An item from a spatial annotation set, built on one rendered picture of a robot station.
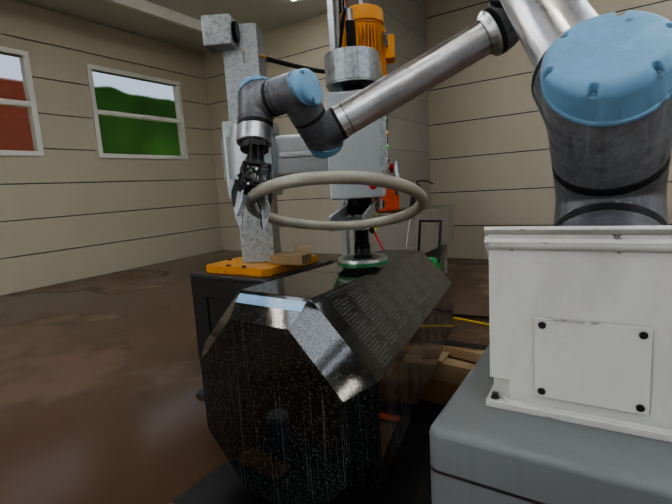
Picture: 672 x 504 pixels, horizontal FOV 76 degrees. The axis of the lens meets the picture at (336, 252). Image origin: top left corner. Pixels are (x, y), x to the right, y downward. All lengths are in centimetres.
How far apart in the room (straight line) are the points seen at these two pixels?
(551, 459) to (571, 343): 14
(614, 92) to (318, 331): 104
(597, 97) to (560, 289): 23
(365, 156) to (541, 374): 125
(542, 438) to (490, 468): 7
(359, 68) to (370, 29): 77
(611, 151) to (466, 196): 602
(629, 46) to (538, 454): 49
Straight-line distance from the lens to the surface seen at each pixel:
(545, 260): 62
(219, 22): 254
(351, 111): 115
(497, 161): 656
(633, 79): 62
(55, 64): 811
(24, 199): 756
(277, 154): 244
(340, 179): 96
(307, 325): 139
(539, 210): 648
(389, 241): 468
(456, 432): 63
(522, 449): 61
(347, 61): 178
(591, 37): 69
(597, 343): 64
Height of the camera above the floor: 117
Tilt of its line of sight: 9 degrees down
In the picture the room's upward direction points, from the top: 4 degrees counter-clockwise
